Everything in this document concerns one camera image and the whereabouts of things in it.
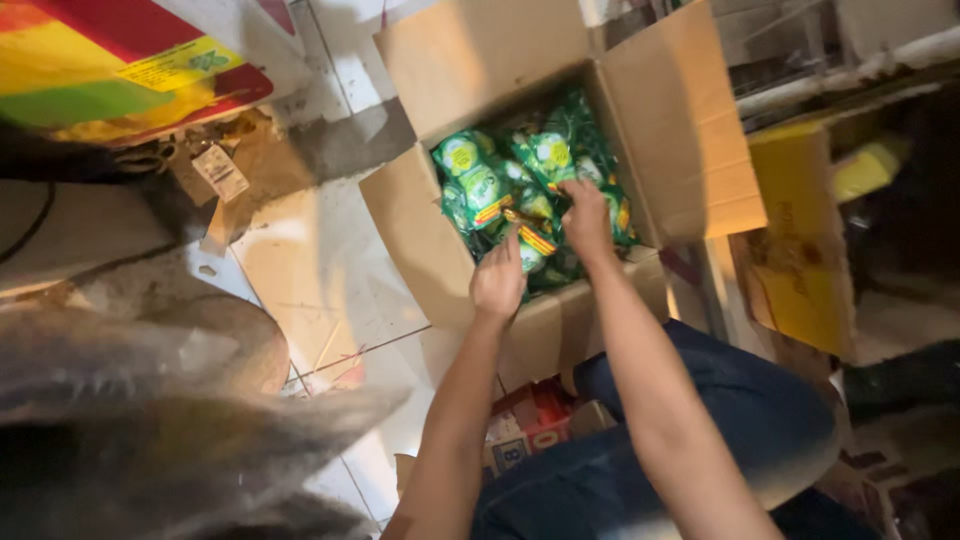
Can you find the person's right hand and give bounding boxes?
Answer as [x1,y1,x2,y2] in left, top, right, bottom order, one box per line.
[558,178,618,262]

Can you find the person's left hand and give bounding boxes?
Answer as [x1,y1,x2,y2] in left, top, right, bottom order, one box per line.
[469,227,529,325]

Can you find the green snack packet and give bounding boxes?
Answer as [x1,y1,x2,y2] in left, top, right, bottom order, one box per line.
[502,208,561,276]
[528,132,579,193]

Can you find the pile of green packets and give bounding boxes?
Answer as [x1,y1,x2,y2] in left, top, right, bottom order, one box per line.
[430,88,640,295]

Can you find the open brown cardboard box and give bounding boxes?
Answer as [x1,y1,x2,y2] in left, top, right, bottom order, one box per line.
[358,0,768,393]

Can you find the red and white small carton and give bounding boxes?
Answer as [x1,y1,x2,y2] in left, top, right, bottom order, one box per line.
[482,378,621,483]

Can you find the yellow cardboard carton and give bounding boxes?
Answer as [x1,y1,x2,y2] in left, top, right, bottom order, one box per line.
[729,122,861,359]

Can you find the white pipe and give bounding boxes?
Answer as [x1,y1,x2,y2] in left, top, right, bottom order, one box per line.
[735,26,960,120]

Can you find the person's legs in blue jeans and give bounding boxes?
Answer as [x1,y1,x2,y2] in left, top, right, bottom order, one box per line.
[471,318,883,540]

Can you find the yellow packet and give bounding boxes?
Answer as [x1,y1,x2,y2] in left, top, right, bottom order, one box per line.
[831,138,906,204]

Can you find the small paper tag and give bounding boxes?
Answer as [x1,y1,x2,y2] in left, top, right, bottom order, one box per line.
[190,143,251,204]

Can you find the clear plastic bag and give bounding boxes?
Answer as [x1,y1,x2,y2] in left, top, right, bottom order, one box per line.
[0,306,415,540]

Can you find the red yellow green carton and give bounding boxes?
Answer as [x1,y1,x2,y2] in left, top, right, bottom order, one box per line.
[0,0,276,148]

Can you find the black cable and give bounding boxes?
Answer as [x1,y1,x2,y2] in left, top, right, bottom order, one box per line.
[0,180,58,266]

